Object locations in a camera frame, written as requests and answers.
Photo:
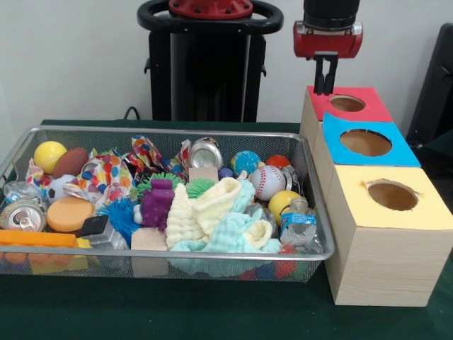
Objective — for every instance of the blue spiky ball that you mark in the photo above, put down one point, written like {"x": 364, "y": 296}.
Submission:
{"x": 118, "y": 216}

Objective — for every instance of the plain yellow ball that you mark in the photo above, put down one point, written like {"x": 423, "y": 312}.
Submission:
{"x": 50, "y": 157}

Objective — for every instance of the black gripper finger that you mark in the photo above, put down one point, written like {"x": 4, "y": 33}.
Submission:
{"x": 319, "y": 74}
{"x": 330, "y": 72}

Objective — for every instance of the orange toy brick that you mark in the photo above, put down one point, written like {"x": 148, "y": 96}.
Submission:
{"x": 35, "y": 238}

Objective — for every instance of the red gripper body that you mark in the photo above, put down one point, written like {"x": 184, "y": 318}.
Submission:
{"x": 329, "y": 44}

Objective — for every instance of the shallow mesh bin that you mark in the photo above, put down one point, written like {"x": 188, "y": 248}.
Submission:
{"x": 212, "y": 272}

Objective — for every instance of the green spiky ball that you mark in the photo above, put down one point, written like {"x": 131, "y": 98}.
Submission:
{"x": 200, "y": 186}

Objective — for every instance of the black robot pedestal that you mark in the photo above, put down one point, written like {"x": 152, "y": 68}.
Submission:
{"x": 212, "y": 71}

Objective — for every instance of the dark green table cloth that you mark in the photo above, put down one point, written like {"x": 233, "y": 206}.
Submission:
{"x": 177, "y": 311}

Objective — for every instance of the dark green side-table cloth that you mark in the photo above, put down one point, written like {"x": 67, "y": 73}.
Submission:
{"x": 442, "y": 152}

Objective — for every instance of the teal muslin cloth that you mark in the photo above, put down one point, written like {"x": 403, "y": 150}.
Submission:
{"x": 230, "y": 233}

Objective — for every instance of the pale yellow muslin cloth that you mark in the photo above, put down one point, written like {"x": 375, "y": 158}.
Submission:
{"x": 205, "y": 209}

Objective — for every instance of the purple knobbly toy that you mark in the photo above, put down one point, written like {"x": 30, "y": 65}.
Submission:
{"x": 157, "y": 205}

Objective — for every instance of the black upright panel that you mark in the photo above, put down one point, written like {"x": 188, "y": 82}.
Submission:
{"x": 435, "y": 88}

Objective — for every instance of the wooden three-hole box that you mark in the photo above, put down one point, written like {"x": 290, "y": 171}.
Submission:
{"x": 382, "y": 262}

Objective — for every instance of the yellow ball with black band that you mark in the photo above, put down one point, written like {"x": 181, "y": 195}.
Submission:
{"x": 281, "y": 202}

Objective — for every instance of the orange foam disc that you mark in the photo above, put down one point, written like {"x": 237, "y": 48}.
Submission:
{"x": 69, "y": 214}

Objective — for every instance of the brown toy football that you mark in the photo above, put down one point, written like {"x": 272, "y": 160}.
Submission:
{"x": 70, "y": 163}

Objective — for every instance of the white baseball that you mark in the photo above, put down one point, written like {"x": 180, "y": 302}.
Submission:
{"x": 268, "y": 182}

